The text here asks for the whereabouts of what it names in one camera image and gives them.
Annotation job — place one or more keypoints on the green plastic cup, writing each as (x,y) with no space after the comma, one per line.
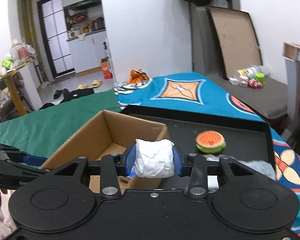
(260,77)

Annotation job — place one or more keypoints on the brown cardboard box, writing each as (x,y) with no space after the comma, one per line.
(105,133)

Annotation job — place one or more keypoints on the yellow side table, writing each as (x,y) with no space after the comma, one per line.
(8,78)

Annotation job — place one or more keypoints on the plush hamburger toy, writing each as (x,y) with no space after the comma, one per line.
(210,142)

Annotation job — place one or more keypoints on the orange carton box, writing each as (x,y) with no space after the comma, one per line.
(106,69)

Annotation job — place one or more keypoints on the black slipper pair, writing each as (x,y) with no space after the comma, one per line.
(58,93)

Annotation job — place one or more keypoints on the white kitchen cabinet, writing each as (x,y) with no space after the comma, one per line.
(87,54)

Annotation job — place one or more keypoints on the white plastic bottle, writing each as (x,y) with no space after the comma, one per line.
(247,72)

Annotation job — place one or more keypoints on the light blue fluffy sock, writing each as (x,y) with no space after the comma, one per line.
(262,167)

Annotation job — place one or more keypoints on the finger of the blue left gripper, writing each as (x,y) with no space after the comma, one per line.
(34,160)

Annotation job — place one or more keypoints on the orange bag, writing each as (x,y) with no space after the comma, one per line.
(137,76)

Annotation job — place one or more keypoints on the green cloth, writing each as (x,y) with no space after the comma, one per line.
(42,132)

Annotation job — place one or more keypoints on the white soft pouch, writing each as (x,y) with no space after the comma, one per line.
(154,159)

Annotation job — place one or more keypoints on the grey bench cushion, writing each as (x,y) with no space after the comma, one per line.
(270,101)

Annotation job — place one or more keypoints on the black shallow tray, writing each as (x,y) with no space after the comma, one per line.
(246,140)

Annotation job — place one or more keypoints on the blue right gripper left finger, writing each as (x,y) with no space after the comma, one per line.
(130,155)

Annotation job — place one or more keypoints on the black framed glass door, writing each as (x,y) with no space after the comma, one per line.
(55,36)

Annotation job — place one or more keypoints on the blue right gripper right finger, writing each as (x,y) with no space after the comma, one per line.
(178,160)

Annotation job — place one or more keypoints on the blue patterned blanket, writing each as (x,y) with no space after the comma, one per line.
(194,92)

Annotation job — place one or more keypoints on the brown framed board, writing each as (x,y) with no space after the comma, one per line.
(236,40)

